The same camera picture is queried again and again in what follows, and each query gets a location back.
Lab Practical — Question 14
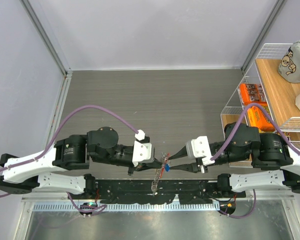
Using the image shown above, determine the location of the blue key tag right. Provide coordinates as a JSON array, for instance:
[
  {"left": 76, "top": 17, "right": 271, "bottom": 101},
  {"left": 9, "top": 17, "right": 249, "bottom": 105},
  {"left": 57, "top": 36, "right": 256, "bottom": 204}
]
[{"left": 164, "top": 164, "right": 170, "bottom": 172}]

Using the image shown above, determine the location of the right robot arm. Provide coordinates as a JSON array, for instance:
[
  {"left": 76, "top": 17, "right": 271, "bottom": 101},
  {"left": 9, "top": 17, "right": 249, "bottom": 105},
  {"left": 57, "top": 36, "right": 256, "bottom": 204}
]
[{"left": 170, "top": 122, "right": 300, "bottom": 197}]

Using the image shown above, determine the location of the orange snack box top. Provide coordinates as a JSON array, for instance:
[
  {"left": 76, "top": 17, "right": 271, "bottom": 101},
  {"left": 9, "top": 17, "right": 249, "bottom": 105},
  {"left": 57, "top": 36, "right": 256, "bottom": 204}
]
[{"left": 238, "top": 83, "right": 267, "bottom": 106}]

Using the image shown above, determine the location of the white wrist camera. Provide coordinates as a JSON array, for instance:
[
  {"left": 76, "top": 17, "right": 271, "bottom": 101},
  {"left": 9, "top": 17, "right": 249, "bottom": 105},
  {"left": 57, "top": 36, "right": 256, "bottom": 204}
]
[
  {"left": 185, "top": 136, "right": 215, "bottom": 166},
  {"left": 132, "top": 129, "right": 155, "bottom": 167}
]

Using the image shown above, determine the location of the orange yellow snack box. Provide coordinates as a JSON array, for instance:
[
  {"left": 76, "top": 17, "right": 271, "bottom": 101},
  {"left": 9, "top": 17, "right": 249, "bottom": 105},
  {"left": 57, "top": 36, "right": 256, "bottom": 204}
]
[{"left": 247, "top": 106, "right": 275, "bottom": 133}]

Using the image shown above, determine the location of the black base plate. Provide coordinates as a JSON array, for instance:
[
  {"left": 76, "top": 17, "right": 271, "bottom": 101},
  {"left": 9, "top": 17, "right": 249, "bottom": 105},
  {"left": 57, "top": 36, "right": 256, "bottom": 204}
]
[{"left": 67, "top": 178, "right": 247, "bottom": 205}]

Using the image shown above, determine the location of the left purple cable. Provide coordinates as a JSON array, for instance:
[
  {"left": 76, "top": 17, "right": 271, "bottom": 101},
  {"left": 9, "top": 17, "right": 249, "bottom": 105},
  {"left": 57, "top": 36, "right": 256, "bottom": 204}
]
[{"left": 0, "top": 104, "right": 141, "bottom": 217}]

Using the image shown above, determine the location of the white wire shelf rack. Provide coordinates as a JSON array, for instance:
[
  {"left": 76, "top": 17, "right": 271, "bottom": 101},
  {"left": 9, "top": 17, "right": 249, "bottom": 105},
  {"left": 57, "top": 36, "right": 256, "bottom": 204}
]
[{"left": 219, "top": 43, "right": 300, "bottom": 168}]

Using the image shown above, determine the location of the white slotted cable duct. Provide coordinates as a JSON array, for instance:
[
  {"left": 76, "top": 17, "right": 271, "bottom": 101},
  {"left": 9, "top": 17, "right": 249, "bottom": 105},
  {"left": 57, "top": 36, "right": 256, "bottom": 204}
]
[{"left": 32, "top": 200, "right": 220, "bottom": 212}]

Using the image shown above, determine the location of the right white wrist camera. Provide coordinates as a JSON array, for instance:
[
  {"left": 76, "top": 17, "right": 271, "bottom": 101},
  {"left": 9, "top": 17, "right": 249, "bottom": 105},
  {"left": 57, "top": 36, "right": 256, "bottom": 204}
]
[{"left": 185, "top": 136, "right": 215, "bottom": 166}]

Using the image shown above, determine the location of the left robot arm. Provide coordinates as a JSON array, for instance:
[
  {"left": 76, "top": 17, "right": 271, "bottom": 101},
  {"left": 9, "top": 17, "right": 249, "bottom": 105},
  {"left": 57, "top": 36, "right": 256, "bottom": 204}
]
[{"left": 0, "top": 126, "right": 162, "bottom": 199}]

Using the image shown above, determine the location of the grey printed pouch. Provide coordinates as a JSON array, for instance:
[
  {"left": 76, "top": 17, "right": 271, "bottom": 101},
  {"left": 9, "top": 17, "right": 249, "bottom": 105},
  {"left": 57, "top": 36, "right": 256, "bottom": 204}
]
[{"left": 277, "top": 40, "right": 300, "bottom": 84}]

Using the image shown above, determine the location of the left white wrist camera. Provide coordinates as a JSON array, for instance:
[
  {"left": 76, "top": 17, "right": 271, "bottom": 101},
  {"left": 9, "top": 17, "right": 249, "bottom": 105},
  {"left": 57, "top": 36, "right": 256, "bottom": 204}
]
[{"left": 132, "top": 129, "right": 155, "bottom": 167}]

